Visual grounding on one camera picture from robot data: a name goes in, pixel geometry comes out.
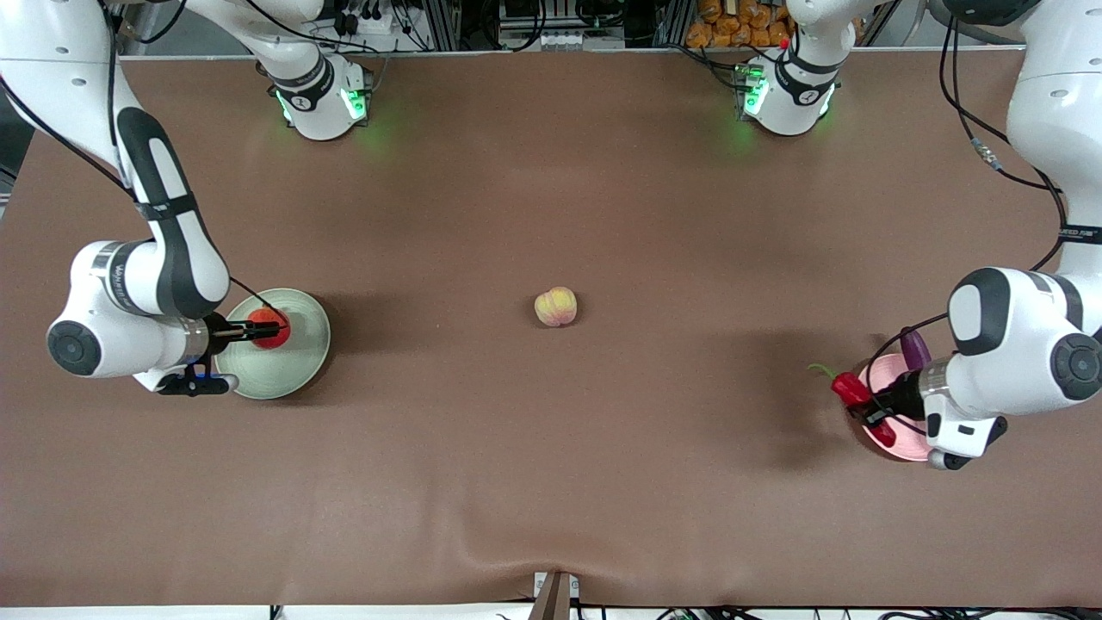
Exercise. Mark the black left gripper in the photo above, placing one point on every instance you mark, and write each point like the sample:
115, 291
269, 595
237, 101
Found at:
904, 398

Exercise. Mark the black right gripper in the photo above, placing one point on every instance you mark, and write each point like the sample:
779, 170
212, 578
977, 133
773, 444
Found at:
220, 331

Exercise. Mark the red chili pepper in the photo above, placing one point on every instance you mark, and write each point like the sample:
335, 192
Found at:
851, 387

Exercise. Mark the purple eggplant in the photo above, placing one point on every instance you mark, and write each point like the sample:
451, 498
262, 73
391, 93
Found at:
915, 349

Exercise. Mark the yellow pink peach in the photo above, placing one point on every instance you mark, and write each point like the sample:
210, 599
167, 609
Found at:
556, 306

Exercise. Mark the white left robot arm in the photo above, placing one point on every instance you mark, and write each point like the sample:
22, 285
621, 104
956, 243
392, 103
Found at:
1033, 344

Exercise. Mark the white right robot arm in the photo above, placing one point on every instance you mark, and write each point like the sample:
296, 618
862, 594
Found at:
164, 258

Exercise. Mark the pink round plate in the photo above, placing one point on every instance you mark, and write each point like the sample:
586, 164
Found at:
904, 441

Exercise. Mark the pale green round plate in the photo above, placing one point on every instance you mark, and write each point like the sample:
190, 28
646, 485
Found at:
301, 366

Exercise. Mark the white power strip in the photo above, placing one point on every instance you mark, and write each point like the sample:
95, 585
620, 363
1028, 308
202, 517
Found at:
370, 17

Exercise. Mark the pile of orange items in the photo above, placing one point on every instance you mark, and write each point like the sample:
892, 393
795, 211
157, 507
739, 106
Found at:
732, 21

